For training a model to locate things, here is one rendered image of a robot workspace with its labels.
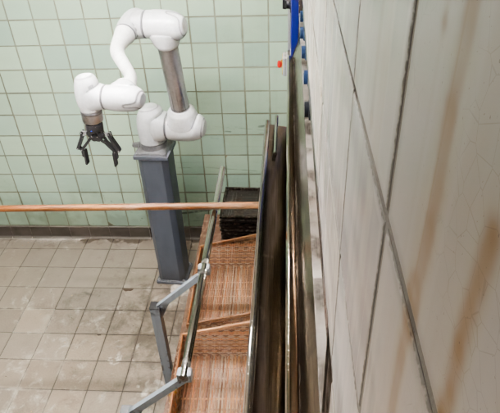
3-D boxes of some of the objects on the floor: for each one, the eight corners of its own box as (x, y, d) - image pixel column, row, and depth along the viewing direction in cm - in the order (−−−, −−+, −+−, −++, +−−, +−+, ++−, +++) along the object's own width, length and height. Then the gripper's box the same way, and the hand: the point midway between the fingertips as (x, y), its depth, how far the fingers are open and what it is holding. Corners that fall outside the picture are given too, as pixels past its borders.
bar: (238, 328, 332) (227, 165, 263) (216, 557, 229) (188, 390, 160) (188, 327, 334) (163, 165, 265) (144, 554, 231) (85, 387, 162)
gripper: (124, 119, 233) (131, 161, 245) (69, 115, 236) (79, 158, 248) (118, 127, 227) (125, 170, 239) (62, 124, 230) (72, 166, 242)
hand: (101, 161), depth 243 cm, fingers open, 13 cm apart
